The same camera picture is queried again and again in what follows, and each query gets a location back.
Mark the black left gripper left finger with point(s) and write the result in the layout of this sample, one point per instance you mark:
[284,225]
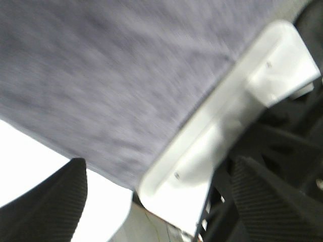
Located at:
[51,210]

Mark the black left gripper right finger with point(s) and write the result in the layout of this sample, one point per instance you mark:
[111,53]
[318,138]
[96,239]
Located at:
[248,202]

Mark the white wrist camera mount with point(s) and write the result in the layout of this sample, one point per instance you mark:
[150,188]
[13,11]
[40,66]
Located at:
[277,65]

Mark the dark grey towel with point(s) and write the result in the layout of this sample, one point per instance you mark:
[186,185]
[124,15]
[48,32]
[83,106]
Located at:
[114,81]

